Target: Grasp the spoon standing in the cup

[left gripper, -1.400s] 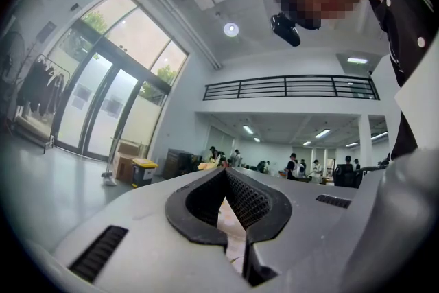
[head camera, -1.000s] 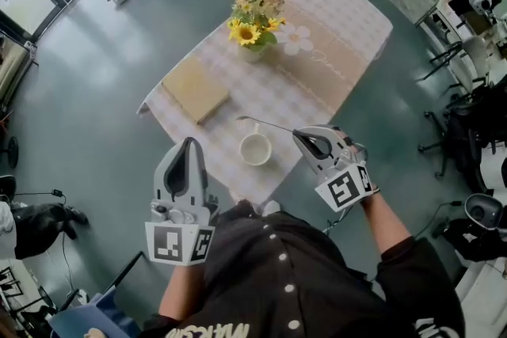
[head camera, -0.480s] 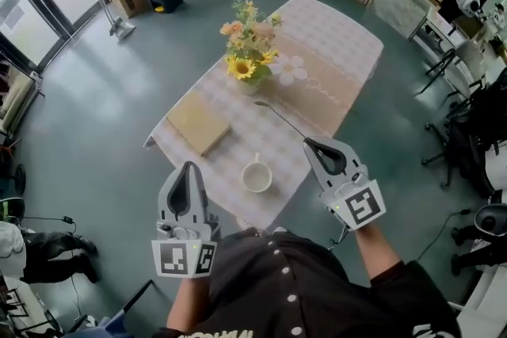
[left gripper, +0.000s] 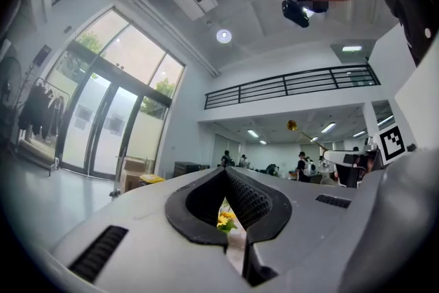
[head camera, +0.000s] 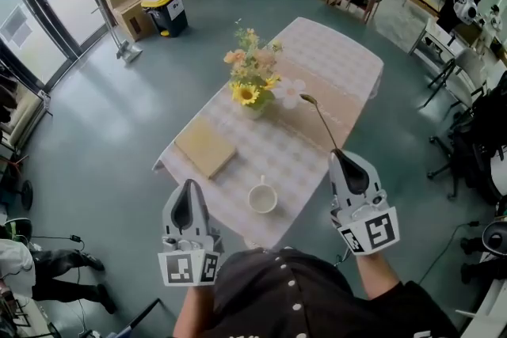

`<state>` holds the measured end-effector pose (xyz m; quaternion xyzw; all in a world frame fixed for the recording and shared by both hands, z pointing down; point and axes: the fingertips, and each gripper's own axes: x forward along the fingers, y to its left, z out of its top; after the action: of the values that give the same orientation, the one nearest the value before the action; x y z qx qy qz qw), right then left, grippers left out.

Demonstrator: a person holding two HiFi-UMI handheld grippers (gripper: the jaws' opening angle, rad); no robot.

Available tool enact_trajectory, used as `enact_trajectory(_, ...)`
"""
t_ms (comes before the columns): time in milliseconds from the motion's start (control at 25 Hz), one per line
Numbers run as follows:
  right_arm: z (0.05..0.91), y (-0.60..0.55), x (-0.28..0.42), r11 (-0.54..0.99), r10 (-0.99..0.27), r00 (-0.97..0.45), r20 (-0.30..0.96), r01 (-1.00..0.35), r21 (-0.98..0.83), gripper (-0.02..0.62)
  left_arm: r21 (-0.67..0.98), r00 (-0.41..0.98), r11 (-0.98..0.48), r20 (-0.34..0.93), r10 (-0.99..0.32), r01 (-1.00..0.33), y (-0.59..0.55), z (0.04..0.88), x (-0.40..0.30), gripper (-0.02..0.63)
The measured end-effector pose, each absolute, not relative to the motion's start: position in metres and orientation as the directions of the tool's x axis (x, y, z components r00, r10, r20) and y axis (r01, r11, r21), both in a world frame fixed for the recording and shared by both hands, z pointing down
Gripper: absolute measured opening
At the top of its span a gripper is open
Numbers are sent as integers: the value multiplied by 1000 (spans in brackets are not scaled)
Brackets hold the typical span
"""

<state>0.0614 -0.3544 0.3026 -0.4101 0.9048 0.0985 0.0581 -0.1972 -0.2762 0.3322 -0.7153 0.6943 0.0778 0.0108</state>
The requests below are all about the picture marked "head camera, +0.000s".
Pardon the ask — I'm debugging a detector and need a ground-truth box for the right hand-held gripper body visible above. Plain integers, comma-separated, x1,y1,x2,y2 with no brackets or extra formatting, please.
329,191,401,256

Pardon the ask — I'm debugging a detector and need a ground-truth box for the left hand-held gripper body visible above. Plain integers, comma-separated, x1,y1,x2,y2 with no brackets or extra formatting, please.
157,233,224,287

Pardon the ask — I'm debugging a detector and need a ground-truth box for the white cup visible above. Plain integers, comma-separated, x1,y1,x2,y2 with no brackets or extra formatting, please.
247,174,279,215

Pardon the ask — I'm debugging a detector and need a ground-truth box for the small gold spoon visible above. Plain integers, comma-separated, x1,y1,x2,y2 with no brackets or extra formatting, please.
299,93,340,153

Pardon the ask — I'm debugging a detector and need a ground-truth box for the person's left forearm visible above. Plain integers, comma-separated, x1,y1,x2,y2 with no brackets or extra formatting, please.
171,282,218,338

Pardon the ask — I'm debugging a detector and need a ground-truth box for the person's right forearm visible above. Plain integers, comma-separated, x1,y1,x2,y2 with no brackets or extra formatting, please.
354,250,402,301

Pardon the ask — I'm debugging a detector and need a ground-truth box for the beige table runner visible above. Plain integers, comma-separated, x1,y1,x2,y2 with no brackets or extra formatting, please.
273,51,373,151

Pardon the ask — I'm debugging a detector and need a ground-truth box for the pink checked tablecloth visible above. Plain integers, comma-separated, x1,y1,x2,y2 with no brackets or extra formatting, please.
152,16,385,250

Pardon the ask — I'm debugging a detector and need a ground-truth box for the tan hardcover book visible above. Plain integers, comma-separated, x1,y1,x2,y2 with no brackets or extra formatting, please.
173,118,238,180

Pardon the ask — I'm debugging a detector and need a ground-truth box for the person's black buttoned garment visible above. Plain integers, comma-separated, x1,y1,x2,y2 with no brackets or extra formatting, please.
166,247,463,338

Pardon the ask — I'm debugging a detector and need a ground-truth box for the white flower-shaped coaster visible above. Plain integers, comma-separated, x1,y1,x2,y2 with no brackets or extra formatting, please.
273,78,307,109

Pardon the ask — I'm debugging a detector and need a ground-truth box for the black office chair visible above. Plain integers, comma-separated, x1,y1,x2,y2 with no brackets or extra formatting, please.
427,70,507,203

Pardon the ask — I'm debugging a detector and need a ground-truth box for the dark dome-shaped device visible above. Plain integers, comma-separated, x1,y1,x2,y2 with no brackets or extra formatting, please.
480,220,507,255

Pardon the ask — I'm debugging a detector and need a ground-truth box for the white black-striped robot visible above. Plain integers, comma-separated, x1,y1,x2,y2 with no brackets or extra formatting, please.
490,143,507,207

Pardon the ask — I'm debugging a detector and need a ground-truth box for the black round stand base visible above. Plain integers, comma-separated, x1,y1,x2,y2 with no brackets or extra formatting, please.
19,179,34,211

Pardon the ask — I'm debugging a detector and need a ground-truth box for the grey chair with black legs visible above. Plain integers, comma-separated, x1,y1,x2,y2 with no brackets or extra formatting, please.
417,46,489,111

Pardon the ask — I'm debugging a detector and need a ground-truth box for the pink and peach flower bouquet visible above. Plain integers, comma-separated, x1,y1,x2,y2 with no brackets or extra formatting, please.
223,27,284,83

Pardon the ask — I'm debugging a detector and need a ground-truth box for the grey floor mop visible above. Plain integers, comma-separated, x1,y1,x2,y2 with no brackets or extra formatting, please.
92,0,143,64

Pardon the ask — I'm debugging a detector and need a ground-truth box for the cardboard box with dark print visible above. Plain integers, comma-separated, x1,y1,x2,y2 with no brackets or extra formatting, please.
114,0,160,43

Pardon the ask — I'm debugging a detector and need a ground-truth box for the dark bin with yellow lid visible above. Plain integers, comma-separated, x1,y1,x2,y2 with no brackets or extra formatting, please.
140,0,189,38

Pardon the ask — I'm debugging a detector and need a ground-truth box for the glass door with black frame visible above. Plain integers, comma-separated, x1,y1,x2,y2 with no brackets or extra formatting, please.
0,0,112,89

